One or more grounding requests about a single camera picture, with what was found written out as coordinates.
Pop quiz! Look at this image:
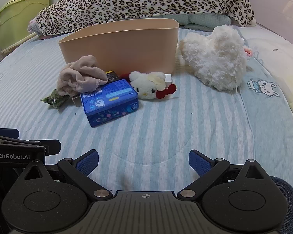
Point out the teal folded cloth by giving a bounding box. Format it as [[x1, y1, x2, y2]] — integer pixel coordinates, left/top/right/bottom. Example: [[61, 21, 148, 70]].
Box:
[[177, 13, 232, 32]]

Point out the white fluffy plush toy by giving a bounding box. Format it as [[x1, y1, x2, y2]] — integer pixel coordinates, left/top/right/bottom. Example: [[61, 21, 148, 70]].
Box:
[[178, 24, 248, 92]]

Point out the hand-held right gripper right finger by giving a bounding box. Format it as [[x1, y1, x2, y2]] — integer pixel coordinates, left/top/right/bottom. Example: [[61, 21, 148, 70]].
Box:
[[177, 150, 271, 199]]

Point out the green snack packet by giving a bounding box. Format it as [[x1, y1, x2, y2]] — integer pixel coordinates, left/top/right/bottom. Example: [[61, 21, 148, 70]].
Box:
[[40, 89, 70, 108]]

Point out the person's leg in jeans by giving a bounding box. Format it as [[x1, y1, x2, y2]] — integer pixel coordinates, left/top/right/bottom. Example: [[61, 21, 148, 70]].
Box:
[[268, 175, 293, 234]]

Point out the beige plastic storage bin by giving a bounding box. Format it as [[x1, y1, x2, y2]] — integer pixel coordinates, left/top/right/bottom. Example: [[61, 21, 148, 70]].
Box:
[[58, 18, 179, 79]]

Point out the beige crumpled cloth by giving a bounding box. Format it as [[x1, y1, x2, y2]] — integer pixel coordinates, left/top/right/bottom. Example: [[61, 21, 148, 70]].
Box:
[[56, 55, 108, 97]]

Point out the blue printed package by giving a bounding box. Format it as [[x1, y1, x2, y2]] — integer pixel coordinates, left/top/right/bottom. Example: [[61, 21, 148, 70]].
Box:
[[80, 79, 139, 128]]

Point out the blue striped bed sheet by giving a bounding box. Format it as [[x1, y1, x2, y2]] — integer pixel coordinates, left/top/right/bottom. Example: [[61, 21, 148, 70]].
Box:
[[0, 26, 293, 200]]

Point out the leopard print blanket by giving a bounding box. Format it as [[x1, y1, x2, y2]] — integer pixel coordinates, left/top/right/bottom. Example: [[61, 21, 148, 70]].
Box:
[[32, 0, 255, 37]]

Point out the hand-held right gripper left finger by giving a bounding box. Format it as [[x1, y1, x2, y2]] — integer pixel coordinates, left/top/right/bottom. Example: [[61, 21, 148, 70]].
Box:
[[22, 150, 113, 202]]

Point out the white cat plush red bow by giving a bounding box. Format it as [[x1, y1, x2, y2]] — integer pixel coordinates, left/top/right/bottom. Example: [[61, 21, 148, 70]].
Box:
[[129, 71, 177, 100]]

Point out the green plastic drawer cabinet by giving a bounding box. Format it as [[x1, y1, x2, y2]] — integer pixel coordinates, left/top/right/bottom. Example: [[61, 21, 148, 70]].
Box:
[[0, 0, 51, 67]]

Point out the small black box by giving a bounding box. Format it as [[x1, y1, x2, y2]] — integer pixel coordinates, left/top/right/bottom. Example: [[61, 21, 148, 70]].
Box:
[[105, 70, 121, 83]]

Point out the light blue rabbit print quilt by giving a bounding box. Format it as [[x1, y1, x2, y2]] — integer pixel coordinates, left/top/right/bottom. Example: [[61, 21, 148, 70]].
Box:
[[231, 24, 293, 137]]

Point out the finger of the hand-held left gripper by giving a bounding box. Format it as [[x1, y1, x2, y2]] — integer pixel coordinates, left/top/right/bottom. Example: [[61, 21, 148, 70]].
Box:
[[0, 127, 20, 139], [27, 139, 62, 156]]

